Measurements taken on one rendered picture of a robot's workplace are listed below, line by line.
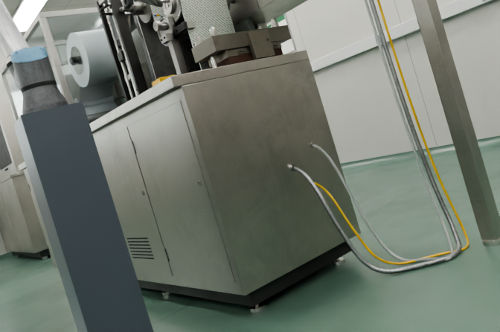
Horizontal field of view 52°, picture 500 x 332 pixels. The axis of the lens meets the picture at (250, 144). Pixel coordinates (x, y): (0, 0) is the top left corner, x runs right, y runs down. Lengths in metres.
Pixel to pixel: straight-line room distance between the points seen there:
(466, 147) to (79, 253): 1.37
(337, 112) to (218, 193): 3.58
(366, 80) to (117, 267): 3.60
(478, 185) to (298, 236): 0.67
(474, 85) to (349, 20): 1.33
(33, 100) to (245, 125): 0.73
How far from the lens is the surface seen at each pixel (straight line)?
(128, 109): 2.13
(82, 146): 1.78
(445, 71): 1.95
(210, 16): 2.26
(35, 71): 1.85
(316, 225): 2.05
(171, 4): 2.22
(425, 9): 1.97
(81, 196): 1.77
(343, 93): 5.17
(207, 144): 1.79
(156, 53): 2.53
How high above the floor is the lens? 0.64
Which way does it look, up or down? 1 degrees down
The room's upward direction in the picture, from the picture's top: 17 degrees counter-clockwise
